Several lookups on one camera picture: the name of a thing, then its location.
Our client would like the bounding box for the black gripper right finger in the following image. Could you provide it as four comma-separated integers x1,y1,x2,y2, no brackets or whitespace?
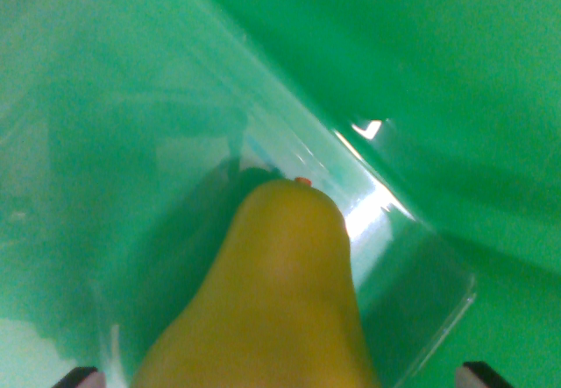
454,361,513,388

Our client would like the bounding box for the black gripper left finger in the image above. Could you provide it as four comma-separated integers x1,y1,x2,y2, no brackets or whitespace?
51,366,108,388

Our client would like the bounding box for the yellow-green toy pear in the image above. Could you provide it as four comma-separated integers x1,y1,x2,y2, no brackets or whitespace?
130,177,381,388

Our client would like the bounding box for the green plastic bin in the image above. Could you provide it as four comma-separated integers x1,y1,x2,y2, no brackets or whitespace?
0,0,561,388

